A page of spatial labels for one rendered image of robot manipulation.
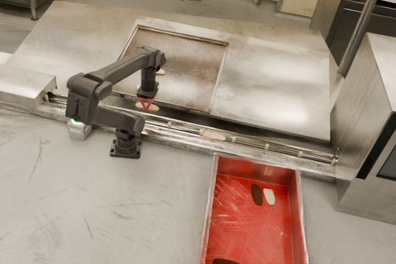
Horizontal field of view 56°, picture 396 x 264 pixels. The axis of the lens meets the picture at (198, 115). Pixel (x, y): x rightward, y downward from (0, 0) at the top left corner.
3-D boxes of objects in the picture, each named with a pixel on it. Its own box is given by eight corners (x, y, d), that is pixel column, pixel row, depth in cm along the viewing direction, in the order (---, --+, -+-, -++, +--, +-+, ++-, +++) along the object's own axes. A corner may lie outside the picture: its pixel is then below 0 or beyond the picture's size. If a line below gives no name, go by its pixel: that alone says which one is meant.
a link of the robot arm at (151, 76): (138, 65, 141) (151, 69, 140) (147, 56, 146) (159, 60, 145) (138, 79, 145) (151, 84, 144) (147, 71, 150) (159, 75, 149)
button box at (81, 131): (68, 143, 154) (65, 123, 147) (76, 131, 160) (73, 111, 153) (86, 148, 154) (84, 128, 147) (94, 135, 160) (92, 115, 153)
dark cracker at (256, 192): (249, 184, 144) (250, 182, 143) (258, 184, 144) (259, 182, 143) (254, 205, 136) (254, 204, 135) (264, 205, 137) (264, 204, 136)
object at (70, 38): (10, 223, 210) (-30, 110, 158) (67, 98, 299) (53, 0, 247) (321, 246, 222) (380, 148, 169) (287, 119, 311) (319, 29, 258)
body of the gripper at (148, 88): (159, 85, 154) (159, 71, 150) (151, 100, 147) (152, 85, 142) (144, 82, 155) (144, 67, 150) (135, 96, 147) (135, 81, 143)
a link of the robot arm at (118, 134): (115, 139, 145) (127, 144, 144) (114, 119, 139) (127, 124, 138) (128, 125, 152) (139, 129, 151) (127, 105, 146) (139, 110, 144)
